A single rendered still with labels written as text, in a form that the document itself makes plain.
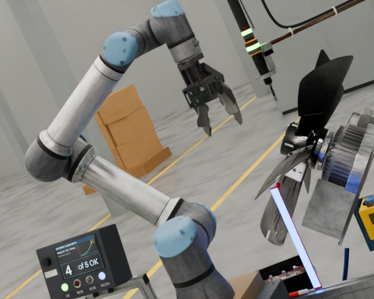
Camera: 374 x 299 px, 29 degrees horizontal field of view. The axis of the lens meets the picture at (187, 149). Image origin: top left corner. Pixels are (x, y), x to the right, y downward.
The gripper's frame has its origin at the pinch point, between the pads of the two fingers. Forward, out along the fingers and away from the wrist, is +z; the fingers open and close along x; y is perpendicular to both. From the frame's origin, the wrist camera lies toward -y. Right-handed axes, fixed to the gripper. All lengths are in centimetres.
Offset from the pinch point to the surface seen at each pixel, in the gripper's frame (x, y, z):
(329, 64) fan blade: 20, -47, 2
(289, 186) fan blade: -10, -53, 36
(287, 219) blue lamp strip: -1.0, -14.5, 34.4
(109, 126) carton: -480, -745, 61
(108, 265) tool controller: -58, -7, 28
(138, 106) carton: -442, -782, 54
